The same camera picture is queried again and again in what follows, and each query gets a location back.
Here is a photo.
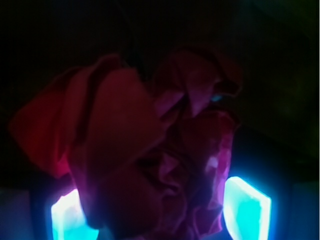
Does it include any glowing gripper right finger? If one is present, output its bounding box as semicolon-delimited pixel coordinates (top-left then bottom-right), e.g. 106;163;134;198
222;169;320;240

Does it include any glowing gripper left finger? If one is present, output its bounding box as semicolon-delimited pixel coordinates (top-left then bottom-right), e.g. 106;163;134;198
0;187;101;240

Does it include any red paper ball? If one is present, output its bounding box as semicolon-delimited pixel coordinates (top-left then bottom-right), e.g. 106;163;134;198
8;47;243;240

